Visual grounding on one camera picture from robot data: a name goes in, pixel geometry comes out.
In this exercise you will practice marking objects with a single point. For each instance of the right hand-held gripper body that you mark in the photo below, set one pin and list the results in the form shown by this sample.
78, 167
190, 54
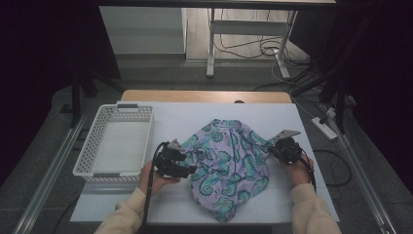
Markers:
287, 151

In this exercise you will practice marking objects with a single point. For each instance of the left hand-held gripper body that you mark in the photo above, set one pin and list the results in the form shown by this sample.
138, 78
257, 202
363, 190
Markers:
165, 161

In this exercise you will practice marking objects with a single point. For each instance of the purple seahorse print garment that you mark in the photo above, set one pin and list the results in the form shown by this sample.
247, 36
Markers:
227, 162

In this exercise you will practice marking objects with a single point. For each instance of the white perforated plastic basket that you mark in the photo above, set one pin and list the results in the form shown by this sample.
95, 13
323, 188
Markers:
97, 130

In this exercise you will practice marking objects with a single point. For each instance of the person's left hand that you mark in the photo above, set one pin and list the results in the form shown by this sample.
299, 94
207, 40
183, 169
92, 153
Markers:
152, 182

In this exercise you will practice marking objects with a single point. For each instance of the person's right hand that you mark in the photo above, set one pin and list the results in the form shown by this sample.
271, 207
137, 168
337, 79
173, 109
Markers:
300, 174

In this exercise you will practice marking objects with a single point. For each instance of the white power strip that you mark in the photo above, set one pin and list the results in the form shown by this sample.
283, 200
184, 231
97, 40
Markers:
324, 128

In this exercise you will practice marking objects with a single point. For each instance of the black stand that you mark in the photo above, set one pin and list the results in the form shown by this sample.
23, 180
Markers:
340, 110
75, 104

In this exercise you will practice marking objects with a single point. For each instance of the dark curtain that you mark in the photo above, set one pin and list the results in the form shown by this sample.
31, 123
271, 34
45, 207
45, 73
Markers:
383, 81
39, 65

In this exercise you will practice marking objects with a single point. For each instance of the white panel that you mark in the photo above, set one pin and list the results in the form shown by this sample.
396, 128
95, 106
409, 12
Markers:
142, 29

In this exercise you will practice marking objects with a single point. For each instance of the aluminium floor rail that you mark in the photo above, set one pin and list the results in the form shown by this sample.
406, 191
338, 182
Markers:
372, 195
40, 195

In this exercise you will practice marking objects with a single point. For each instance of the white metal desk frame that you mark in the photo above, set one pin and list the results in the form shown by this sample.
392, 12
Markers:
246, 27

